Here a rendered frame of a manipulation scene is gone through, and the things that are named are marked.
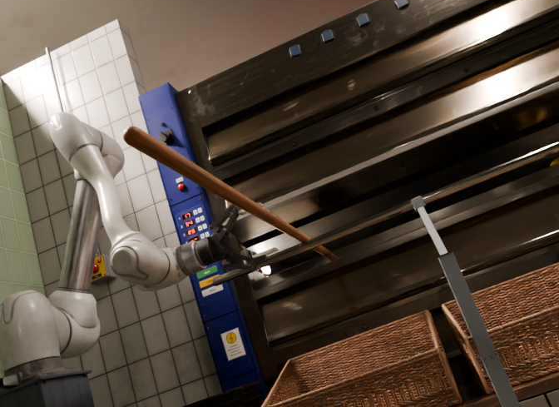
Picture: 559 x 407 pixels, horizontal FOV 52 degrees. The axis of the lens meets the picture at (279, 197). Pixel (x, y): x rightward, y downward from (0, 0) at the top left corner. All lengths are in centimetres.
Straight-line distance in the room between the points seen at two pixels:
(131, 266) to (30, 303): 44
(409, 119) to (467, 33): 41
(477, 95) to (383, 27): 48
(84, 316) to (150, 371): 57
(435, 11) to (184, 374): 177
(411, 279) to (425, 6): 111
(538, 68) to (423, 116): 46
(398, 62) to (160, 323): 143
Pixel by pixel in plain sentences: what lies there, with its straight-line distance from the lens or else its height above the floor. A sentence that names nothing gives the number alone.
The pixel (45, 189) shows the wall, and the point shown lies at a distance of 282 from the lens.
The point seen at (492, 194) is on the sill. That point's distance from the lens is 223.
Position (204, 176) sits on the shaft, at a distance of 108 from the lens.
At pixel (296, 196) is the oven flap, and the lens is 213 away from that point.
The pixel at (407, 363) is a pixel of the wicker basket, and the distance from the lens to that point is 167.
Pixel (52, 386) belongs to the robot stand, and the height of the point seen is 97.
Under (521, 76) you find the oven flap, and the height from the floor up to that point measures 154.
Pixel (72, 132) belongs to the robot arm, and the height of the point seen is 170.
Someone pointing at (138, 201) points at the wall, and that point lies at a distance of 255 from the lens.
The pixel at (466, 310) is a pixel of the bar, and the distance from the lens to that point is 157.
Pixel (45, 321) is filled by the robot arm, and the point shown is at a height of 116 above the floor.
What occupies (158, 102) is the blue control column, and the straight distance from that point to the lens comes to 261.
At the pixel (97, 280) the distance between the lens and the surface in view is 250.
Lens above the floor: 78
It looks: 17 degrees up
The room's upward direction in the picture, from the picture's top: 19 degrees counter-clockwise
